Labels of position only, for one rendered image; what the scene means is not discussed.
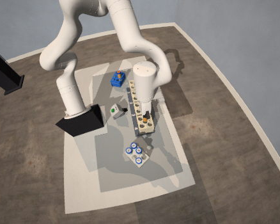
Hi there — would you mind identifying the beige bucket adapter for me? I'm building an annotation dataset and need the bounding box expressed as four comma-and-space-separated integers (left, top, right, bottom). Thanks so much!
131, 90, 138, 104
134, 102, 142, 116
137, 114, 154, 134
129, 80, 135, 91

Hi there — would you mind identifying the blue tube rack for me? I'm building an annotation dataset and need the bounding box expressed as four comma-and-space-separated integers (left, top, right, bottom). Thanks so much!
111, 72, 125, 87

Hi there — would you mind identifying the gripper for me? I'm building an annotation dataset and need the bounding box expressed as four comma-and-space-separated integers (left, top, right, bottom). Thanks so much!
138, 100, 152, 119

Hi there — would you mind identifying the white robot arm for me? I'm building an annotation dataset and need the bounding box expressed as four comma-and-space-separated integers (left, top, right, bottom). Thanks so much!
40, 0, 172, 119

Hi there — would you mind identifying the beige tube rack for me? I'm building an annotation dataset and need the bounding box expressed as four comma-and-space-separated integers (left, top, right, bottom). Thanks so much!
125, 150, 149, 168

